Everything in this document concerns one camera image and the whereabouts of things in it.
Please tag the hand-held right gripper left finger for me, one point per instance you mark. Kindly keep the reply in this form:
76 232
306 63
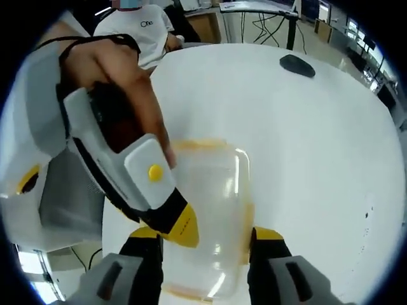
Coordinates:
127 279

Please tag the clear plastic food container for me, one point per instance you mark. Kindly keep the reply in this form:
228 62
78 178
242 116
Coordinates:
210 197

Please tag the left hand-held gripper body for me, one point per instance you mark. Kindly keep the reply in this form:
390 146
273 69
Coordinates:
143 178

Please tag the wooden cabinet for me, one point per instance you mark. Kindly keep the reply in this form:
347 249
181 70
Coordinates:
203 28

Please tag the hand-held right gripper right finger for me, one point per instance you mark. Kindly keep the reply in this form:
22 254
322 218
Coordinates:
273 279

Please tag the black oval object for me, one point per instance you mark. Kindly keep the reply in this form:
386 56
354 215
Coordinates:
297 65

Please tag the cardboard box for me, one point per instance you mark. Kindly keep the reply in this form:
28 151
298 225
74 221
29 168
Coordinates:
323 30

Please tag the white grey worn device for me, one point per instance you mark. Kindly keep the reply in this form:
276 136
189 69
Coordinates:
25 111

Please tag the black framed desk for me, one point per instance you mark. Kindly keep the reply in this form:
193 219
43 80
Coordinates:
291 28

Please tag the person's left hand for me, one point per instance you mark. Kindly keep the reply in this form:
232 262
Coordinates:
149 108

